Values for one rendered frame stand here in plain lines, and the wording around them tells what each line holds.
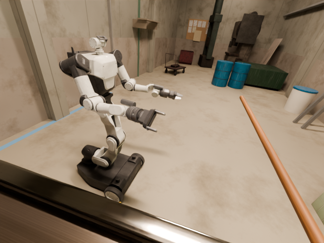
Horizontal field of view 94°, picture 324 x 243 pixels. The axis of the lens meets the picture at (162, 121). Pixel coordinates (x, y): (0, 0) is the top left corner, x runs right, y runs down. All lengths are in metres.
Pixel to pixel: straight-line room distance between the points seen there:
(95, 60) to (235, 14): 10.04
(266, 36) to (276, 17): 0.88
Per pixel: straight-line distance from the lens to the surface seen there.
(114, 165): 1.93
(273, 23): 11.11
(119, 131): 1.52
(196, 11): 10.96
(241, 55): 9.80
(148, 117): 0.84
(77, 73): 1.15
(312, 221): 0.57
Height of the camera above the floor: 1.57
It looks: 31 degrees down
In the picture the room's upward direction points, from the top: 7 degrees clockwise
